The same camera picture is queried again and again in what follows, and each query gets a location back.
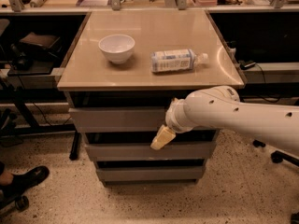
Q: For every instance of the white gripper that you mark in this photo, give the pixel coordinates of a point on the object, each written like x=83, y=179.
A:
x=171, y=117

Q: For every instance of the grey top drawer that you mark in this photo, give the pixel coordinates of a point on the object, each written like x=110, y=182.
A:
x=118, y=119

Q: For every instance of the grey drawer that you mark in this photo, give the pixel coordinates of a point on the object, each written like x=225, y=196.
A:
x=118, y=119
x=143, y=151
x=155, y=174

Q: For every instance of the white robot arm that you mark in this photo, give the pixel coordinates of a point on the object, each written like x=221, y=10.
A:
x=220, y=108

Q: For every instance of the grey bottom drawer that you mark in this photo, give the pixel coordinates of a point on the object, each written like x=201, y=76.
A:
x=155, y=174

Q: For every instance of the grey drawer cabinet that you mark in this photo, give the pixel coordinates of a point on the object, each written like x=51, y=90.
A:
x=90, y=80

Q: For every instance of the grey middle drawer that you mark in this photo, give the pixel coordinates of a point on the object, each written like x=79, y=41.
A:
x=143, y=151

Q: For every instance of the clear plastic water bottle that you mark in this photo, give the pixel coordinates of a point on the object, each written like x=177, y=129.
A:
x=176, y=60

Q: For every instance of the white ceramic bowl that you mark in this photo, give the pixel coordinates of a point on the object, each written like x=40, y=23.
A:
x=117, y=49

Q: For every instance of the black power adapter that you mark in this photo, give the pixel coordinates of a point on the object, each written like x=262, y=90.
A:
x=245, y=65

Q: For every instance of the black chair caster right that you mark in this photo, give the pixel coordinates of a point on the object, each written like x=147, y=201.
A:
x=278, y=157

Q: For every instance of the black shoe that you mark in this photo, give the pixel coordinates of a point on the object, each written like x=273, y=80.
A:
x=21, y=183

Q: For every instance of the black office chair base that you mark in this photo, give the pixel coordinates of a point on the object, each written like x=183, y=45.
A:
x=15, y=203

